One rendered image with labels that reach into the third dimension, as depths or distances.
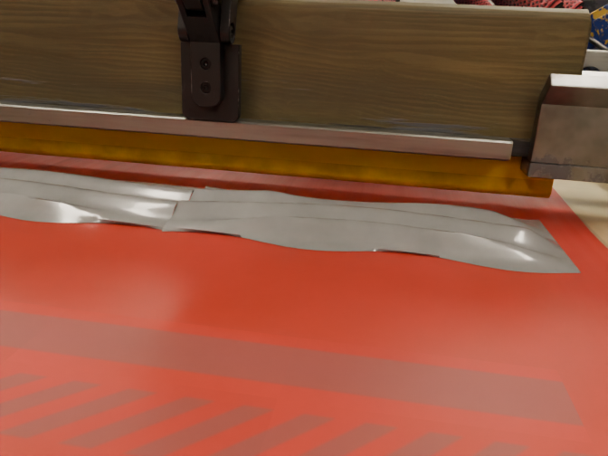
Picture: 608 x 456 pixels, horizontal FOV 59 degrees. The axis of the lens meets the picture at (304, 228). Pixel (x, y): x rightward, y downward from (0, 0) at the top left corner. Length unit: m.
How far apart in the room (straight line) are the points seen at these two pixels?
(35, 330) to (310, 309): 0.08
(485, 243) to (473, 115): 0.09
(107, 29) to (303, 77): 0.11
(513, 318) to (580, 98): 0.14
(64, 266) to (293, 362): 0.10
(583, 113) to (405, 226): 0.11
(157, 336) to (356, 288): 0.07
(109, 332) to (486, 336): 0.12
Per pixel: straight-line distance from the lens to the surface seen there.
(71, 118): 0.34
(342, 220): 0.25
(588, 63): 0.57
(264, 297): 0.19
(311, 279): 0.20
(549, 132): 0.30
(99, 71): 0.35
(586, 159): 0.31
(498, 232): 0.26
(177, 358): 0.16
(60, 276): 0.22
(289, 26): 0.31
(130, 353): 0.16
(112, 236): 0.25
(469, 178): 0.32
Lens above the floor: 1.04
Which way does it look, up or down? 20 degrees down
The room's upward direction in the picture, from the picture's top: 3 degrees clockwise
